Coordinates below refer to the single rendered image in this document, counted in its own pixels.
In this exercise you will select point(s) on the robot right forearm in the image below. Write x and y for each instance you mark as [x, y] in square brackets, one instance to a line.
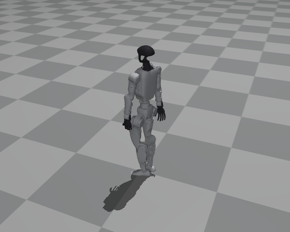
[158, 97]

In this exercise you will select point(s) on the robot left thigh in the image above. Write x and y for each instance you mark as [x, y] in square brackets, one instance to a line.
[136, 123]

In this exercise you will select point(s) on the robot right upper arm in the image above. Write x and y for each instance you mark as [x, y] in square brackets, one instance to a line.
[159, 76]

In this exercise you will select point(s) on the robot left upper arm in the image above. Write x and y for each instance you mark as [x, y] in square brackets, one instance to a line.
[134, 79]

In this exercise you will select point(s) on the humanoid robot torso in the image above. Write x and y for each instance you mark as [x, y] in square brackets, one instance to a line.
[145, 90]

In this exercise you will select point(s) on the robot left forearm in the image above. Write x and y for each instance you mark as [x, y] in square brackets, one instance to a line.
[128, 105]

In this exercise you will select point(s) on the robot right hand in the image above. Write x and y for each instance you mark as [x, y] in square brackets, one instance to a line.
[161, 112]

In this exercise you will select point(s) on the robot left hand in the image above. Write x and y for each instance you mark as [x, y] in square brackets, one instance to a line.
[127, 123]

